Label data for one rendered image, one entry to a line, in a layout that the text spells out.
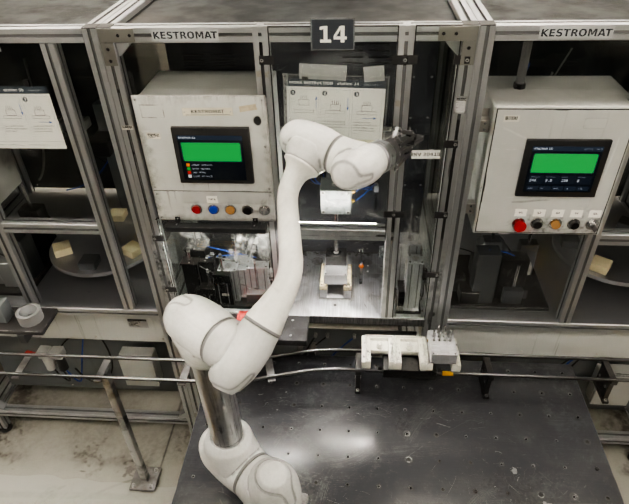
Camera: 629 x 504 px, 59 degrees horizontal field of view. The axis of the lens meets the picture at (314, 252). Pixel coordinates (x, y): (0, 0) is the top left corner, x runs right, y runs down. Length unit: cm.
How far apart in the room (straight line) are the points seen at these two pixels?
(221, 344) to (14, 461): 210
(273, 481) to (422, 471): 59
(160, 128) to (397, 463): 140
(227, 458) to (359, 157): 100
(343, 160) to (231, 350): 52
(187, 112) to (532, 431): 166
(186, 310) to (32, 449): 200
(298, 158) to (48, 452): 228
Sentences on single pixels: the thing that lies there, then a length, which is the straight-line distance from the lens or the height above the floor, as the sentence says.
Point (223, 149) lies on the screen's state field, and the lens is 182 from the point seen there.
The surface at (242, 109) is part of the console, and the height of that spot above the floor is 179.
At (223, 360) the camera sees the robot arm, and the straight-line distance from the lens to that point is 134.
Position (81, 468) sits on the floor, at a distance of 314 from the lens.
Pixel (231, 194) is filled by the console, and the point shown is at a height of 148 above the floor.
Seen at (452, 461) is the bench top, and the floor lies 68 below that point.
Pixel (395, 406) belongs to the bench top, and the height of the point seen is 68.
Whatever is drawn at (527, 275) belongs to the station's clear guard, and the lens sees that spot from 220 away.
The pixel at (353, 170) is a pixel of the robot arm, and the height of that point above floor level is 182.
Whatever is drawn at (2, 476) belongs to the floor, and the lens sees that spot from 328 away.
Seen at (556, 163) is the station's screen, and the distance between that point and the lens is 189.
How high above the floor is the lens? 246
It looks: 37 degrees down
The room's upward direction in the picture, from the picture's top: 2 degrees counter-clockwise
